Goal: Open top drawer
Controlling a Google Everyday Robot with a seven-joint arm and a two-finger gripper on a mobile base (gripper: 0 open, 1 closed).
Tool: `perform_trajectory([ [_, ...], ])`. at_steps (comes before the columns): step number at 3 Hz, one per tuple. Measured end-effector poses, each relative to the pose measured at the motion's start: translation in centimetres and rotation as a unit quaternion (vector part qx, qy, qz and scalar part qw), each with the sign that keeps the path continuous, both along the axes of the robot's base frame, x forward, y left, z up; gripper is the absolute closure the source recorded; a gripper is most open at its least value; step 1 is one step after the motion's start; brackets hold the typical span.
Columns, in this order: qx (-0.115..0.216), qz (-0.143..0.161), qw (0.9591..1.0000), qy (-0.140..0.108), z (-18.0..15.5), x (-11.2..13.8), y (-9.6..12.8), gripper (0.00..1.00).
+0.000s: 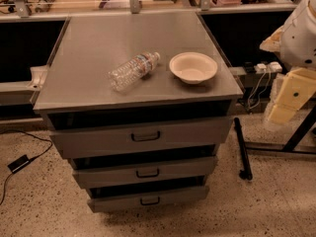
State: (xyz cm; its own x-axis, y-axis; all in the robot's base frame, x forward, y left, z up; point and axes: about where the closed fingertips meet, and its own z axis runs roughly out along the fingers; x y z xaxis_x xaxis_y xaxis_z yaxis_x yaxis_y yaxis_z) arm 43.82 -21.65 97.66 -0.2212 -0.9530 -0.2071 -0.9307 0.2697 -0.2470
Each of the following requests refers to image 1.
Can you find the grey top drawer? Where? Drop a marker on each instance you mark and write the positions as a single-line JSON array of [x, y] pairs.
[[140, 137]]

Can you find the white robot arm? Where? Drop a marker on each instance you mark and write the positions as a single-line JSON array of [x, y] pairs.
[[295, 41]]

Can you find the black metal stand frame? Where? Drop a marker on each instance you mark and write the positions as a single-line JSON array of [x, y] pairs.
[[292, 145]]

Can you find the metal shelf rack frame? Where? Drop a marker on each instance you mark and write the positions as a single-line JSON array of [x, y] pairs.
[[53, 9]]

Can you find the grey metal drawer cabinet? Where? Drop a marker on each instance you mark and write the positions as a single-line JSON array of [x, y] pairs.
[[77, 91]]

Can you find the grey drawer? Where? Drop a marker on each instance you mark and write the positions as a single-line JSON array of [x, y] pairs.
[[106, 204], [144, 172], [140, 137]]

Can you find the black power adapter with cable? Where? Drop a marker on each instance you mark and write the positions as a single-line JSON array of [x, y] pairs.
[[23, 161]]

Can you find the white paper bowl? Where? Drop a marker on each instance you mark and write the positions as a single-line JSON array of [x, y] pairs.
[[193, 67]]

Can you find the grey middle drawer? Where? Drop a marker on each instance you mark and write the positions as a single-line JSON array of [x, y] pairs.
[[144, 172]]

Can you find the white power plugs with cables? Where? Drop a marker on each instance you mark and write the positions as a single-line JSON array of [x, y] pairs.
[[263, 78]]

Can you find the grey bottom drawer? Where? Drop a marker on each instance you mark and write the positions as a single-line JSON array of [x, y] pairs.
[[106, 204]]

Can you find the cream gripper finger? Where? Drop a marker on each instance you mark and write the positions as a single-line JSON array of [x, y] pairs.
[[272, 43], [296, 88]]

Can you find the clear plastic water bottle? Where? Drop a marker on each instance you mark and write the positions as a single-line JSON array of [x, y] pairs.
[[130, 72]]

